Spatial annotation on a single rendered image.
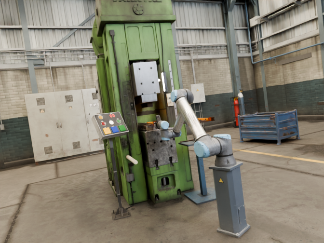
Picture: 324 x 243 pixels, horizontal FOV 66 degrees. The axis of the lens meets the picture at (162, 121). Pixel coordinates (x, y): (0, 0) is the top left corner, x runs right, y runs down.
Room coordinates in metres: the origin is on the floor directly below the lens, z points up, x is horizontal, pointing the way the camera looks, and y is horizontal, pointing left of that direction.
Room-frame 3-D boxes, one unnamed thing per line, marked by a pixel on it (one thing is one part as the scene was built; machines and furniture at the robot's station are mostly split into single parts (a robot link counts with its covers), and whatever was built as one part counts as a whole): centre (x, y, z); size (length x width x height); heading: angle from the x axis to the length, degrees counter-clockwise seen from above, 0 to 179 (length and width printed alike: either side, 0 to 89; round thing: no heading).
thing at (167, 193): (3.37, 0.13, 0.23); 0.55 x 0.37 x 0.47; 18
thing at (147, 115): (3.66, 0.24, 1.37); 0.41 x 0.10 x 0.91; 108
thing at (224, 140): (2.21, -0.50, 0.79); 0.17 x 0.15 x 0.18; 117
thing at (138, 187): (3.39, 0.50, 1.15); 0.44 x 0.26 x 2.30; 18
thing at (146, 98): (3.34, 0.18, 1.32); 0.42 x 0.20 x 0.10; 18
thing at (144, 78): (3.35, 0.14, 1.56); 0.42 x 0.39 x 0.40; 18
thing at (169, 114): (3.60, -0.13, 1.15); 0.44 x 0.26 x 2.30; 18
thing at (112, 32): (3.15, 0.45, 1.35); 0.08 x 0.05 x 1.70; 108
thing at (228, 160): (2.22, -0.51, 0.65); 0.19 x 0.19 x 0.10
